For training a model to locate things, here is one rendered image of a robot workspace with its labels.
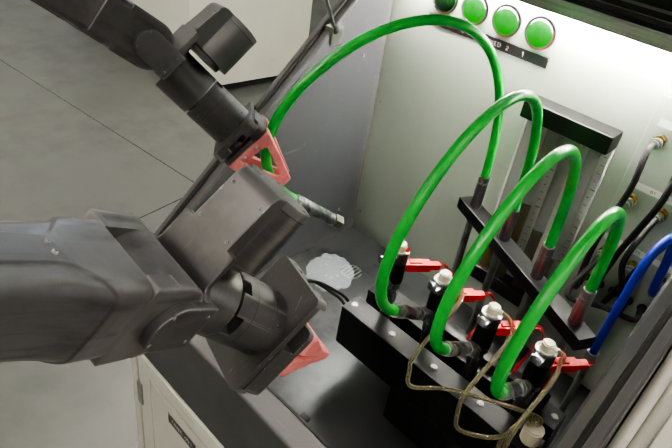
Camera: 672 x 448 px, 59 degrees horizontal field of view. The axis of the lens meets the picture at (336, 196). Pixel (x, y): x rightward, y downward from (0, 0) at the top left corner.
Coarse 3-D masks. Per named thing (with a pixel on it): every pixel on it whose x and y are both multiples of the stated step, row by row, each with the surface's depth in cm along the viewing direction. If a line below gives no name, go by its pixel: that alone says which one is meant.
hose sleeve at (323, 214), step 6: (300, 198) 84; (306, 198) 86; (306, 204) 85; (312, 204) 86; (306, 210) 85; (312, 210) 86; (318, 210) 86; (324, 210) 87; (318, 216) 87; (324, 216) 87; (330, 216) 88; (330, 222) 88
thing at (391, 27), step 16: (416, 16) 75; (432, 16) 75; (448, 16) 77; (368, 32) 74; (384, 32) 74; (480, 32) 80; (352, 48) 73; (320, 64) 73; (496, 64) 84; (304, 80) 74; (496, 80) 86; (288, 96) 74; (496, 96) 88; (272, 128) 76; (496, 128) 91; (496, 144) 93; (480, 176) 97
